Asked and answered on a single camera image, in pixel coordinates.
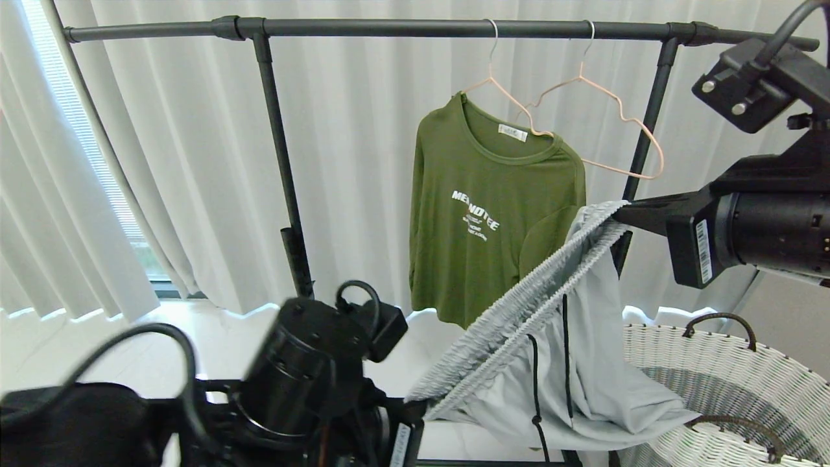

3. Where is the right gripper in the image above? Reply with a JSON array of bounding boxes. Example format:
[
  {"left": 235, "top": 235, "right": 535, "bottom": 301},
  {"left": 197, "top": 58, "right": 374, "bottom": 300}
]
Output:
[{"left": 667, "top": 188, "right": 830, "bottom": 289}]

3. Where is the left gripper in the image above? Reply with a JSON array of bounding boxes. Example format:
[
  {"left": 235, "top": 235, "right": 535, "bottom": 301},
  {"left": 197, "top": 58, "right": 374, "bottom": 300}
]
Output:
[{"left": 337, "top": 399, "right": 427, "bottom": 467}]

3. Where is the pink clothes hanger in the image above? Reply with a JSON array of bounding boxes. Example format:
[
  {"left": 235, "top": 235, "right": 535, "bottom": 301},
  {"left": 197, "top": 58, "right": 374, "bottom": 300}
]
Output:
[
  {"left": 519, "top": 21, "right": 665, "bottom": 180},
  {"left": 462, "top": 19, "right": 555, "bottom": 139}
]

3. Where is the green long-sleeved shirt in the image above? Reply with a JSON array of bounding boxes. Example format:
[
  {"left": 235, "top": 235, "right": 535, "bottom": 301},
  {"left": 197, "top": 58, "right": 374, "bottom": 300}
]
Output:
[{"left": 409, "top": 91, "right": 587, "bottom": 330}]

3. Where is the pale grey garment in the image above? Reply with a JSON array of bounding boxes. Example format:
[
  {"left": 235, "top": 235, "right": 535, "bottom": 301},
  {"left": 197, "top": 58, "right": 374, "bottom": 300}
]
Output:
[{"left": 405, "top": 200, "right": 704, "bottom": 456}]

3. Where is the white laundry basket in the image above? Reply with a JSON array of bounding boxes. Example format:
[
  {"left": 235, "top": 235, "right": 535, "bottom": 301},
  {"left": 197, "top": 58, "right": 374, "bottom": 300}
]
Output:
[{"left": 616, "top": 313, "right": 830, "bottom": 467}]

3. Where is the black clothes rack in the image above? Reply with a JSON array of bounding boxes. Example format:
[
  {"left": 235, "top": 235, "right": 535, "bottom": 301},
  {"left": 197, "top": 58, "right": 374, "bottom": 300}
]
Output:
[{"left": 64, "top": 16, "right": 819, "bottom": 467}]

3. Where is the window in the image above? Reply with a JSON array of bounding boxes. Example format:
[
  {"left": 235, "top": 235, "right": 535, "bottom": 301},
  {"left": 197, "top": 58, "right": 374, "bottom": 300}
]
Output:
[{"left": 23, "top": 0, "right": 208, "bottom": 300}]

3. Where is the black cable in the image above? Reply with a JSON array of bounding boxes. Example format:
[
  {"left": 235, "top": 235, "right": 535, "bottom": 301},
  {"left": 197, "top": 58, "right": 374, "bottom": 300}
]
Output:
[
  {"left": 755, "top": 0, "right": 830, "bottom": 66},
  {"left": 0, "top": 280, "right": 383, "bottom": 448}
]

